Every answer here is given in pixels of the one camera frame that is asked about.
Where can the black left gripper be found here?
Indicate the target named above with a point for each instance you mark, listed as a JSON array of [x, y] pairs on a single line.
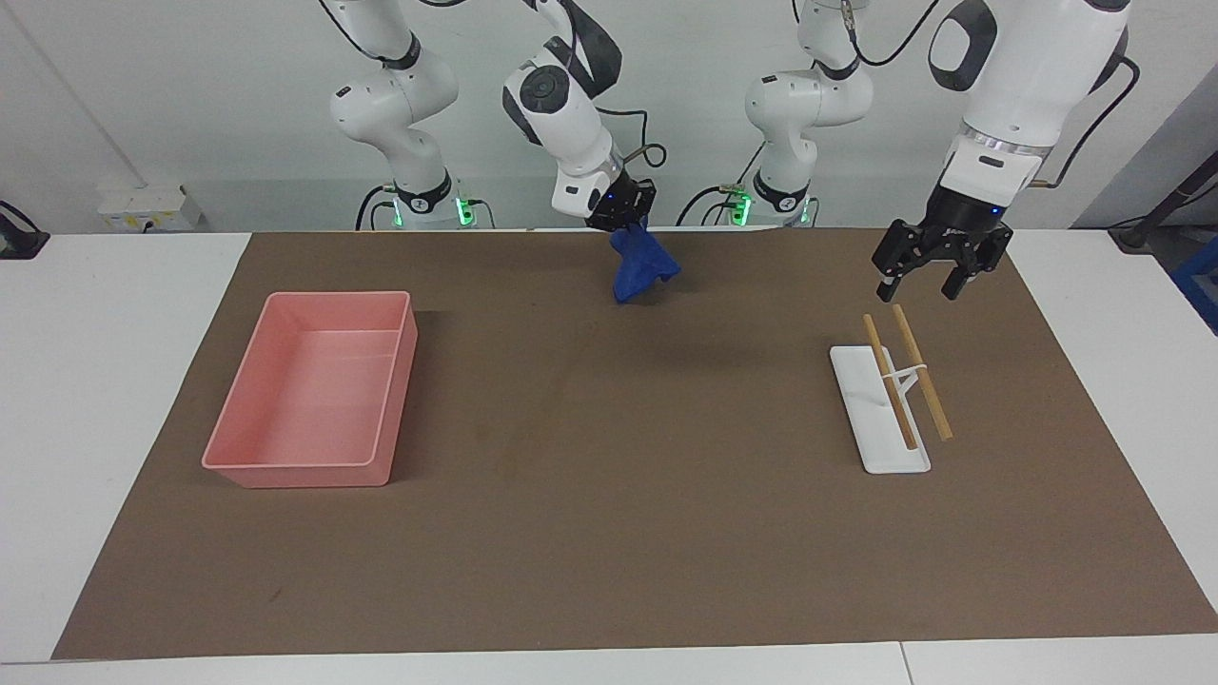
[[956, 228]]

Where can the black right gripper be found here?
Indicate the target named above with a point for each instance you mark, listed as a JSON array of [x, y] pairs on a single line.
[[623, 203]]

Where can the blue microfiber towel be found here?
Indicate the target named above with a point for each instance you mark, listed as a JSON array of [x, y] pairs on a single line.
[[639, 266]]

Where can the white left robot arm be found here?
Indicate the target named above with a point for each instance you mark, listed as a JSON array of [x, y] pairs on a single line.
[[1018, 86]]

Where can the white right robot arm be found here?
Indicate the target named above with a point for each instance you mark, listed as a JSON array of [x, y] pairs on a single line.
[[561, 105]]

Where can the wooden dowel rod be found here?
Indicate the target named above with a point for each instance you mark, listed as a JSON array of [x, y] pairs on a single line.
[[880, 357], [928, 390]]

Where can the white rack tray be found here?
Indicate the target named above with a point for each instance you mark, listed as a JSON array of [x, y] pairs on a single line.
[[871, 419]]

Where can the black slanted pole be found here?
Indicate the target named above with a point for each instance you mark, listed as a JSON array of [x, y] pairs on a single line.
[[1170, 195]]

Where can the brown table mat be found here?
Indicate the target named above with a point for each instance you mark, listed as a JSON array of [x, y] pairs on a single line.
[[618, 476]]

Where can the blue box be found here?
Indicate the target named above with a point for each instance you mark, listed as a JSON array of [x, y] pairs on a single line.
[[1201, 285]]

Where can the pink plastic bin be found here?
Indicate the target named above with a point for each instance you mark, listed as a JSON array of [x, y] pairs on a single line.
[[314, 381]]

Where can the white power strip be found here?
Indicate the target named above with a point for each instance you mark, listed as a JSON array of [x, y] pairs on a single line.
[[143, 205]]

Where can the black desk object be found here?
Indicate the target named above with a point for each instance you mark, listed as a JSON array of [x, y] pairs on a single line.
[[19, 243]]

